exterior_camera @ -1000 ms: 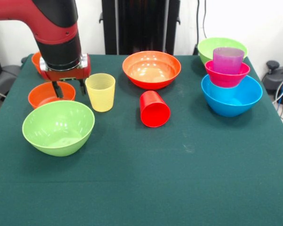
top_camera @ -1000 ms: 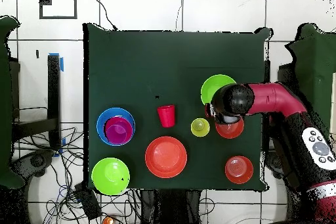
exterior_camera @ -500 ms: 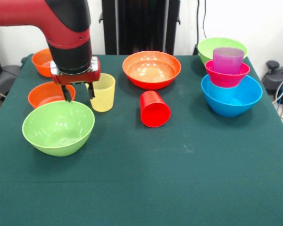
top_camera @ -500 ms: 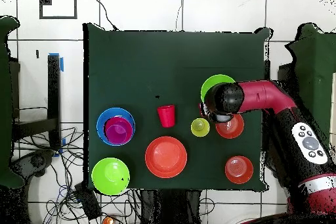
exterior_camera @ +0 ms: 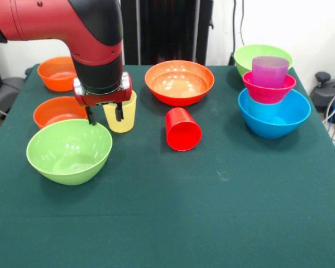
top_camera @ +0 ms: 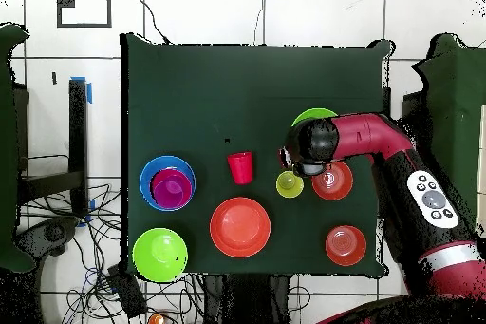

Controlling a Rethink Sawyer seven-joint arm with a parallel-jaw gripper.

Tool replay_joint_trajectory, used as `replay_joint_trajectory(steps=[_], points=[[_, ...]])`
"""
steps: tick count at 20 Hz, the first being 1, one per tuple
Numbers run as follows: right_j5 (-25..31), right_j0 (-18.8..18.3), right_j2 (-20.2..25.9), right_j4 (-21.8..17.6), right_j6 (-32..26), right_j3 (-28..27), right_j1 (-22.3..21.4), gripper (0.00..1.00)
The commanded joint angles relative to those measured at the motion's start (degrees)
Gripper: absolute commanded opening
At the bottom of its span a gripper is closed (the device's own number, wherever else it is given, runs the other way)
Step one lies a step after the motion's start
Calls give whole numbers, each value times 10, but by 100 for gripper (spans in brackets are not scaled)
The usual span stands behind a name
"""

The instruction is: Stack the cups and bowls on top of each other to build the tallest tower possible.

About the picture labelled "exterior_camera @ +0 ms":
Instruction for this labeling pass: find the large orange bowl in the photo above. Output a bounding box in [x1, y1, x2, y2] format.
[144, 60, 216, 107]

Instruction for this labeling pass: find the purple cup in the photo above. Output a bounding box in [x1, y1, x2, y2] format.
[251, 56, 290, 89]

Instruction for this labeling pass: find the dark green table cloth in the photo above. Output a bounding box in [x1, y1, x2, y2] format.
[0, 63, 335, 268]

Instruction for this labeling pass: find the black wall cable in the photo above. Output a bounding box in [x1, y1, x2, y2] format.
[228, 0, 238, 66]
[240, 0, 248, 47]

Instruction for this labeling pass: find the small orange bowl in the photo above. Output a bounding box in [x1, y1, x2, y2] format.
[32, 96, 89, 130]
[37, 56, 79, 92]

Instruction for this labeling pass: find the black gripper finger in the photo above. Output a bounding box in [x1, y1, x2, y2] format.
[84, 105, 98, 127]
[114, 102, 125, 123]

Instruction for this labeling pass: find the gray chair base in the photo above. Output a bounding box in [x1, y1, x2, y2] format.
[0, 76, 25, 115]

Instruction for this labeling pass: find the yellow cup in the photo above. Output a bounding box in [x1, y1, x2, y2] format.
[102, 89, 137, 133]

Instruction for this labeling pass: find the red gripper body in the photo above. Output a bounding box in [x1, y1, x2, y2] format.
[73, 71, 133, 108]

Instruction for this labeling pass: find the blue bowl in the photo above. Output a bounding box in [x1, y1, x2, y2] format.
[237, 88, 312, 140]

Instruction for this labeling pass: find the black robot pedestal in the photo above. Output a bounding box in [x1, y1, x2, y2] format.
[120, 0, 214, 66]

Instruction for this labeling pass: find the pink bowl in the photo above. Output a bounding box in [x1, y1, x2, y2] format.
[242, 71, 297, 105]

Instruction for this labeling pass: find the green bowl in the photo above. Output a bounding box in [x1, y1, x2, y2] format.
[26, 119, 113, 186]
[233, 44, 295, 79]

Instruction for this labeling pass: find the red cup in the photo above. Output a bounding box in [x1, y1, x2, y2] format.
[165, 107, 203, 152]

